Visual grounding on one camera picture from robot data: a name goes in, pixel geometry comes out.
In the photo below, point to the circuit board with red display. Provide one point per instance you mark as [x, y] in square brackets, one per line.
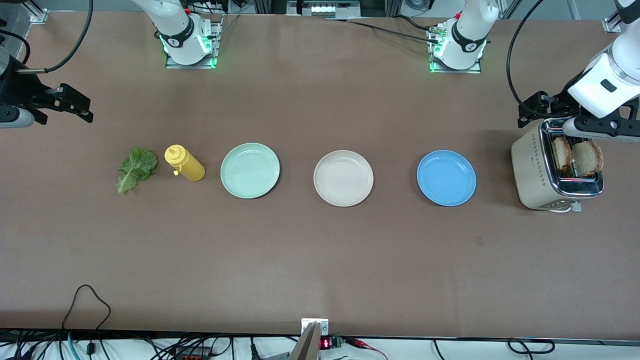
[326, 343]

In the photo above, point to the yellow squeeze bottle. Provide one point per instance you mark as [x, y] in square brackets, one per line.
[187, 167]

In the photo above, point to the red and black clip leads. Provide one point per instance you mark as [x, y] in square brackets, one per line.
[357, 342]

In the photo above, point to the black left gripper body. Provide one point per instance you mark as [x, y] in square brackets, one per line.
[556, 105]

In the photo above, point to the green lettuce leaf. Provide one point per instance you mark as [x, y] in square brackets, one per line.
[135, 167]

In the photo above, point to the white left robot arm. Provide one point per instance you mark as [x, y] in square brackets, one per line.
[467, 35]

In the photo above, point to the blue plate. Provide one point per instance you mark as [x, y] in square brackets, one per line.
[446, 178]

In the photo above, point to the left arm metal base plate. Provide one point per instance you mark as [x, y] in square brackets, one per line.
[455, 71]

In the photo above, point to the pale green plate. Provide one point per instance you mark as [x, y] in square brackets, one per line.
[250, 171]

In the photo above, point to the bread slice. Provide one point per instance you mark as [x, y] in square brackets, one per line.
[562, 155]
[589, 157]

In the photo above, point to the lit control box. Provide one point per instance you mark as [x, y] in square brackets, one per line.
[322, 9]

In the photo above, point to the aluminium corner bracket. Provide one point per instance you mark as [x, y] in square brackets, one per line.
[611, 25]
[37, 15]

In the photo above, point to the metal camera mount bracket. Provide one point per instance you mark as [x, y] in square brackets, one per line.
[307, 345]

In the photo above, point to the beige chrome toaster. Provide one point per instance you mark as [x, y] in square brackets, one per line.
[530, 170]

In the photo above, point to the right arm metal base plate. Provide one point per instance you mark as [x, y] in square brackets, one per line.
[218, 47]

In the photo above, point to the beige plate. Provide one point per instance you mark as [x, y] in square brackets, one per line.
[343, 178]

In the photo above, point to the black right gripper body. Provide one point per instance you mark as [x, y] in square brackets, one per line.
[16, 90]

